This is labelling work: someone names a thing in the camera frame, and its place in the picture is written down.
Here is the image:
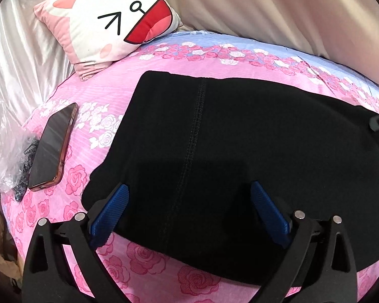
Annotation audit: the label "cartoon cat face pillow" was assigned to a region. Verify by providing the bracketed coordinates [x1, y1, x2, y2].
[34, 0, 181, 81]

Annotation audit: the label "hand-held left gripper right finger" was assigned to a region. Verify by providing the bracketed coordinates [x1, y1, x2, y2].
[250, 181, 356, 303]

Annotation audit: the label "silver satin curtain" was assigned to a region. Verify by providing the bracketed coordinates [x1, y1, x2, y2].
[0, 0, 93, 109]

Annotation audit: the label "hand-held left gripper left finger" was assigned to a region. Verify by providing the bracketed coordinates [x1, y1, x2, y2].
[22, 184, 130, 303]

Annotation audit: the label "clear plastic bag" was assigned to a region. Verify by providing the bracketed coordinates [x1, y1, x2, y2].
[0, 99, 40, 197]

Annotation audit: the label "black pants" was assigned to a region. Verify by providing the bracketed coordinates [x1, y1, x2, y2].
[82, 70, 379, 286]

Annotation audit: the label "small black bundled cord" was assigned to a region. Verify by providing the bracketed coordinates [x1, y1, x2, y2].
[14, 139, 40, 203]

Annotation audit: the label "beige curtain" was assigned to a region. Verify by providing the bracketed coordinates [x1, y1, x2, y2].
[145, 0, 379, 68]

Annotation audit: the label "pink floral bedsheet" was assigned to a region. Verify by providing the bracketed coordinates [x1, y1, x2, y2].
[0, 30, 379, 303]

